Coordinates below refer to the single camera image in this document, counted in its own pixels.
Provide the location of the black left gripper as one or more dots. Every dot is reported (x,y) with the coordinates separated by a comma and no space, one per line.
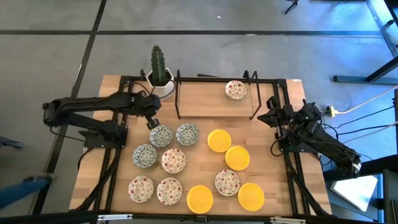
(147,104)

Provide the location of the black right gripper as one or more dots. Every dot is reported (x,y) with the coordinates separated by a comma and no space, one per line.
(287,116)

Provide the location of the green patterned mini bowl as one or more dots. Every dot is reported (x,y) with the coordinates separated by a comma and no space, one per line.
(187,134)
(161,137)
(144,155)

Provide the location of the yellow mini bowl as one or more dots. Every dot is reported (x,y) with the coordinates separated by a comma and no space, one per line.
(251,196)
(219,140)
(200,199)
(237,158)

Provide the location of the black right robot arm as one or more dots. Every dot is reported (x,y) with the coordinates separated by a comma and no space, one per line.
(335,149)

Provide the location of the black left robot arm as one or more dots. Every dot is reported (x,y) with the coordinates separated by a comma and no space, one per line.
(93,104)

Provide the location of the white hexagonal plant pot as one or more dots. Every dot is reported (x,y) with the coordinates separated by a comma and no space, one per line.
(164,91)

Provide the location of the green cactus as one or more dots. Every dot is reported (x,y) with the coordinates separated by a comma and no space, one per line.
(158,67)

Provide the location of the yellow power strip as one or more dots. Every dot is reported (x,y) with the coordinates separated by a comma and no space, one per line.
(331,111)

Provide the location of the grey metal foot bar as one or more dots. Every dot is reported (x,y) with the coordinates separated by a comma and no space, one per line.
(357,79)

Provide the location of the white flat board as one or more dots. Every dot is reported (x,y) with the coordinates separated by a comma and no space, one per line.
(354,193)

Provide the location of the black diagonal table leg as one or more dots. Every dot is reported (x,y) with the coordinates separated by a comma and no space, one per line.
(385,69)

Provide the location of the grey chair base leg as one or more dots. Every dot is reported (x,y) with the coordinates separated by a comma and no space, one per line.
(11,143)

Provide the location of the person's leg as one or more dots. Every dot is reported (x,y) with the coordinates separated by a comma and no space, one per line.
(21,191)

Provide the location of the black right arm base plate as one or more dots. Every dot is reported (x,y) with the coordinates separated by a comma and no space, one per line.
(292,148)

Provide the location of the black aluminium table frame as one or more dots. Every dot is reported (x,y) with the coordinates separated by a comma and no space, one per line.
(125,80)

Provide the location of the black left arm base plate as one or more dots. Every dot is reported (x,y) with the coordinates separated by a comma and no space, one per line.
(93,142)

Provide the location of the silver metal bracket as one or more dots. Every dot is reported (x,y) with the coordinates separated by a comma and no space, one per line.
(115,217)
(287,220)

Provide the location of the black side table frame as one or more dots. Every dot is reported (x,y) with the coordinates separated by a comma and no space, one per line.
(382,161)

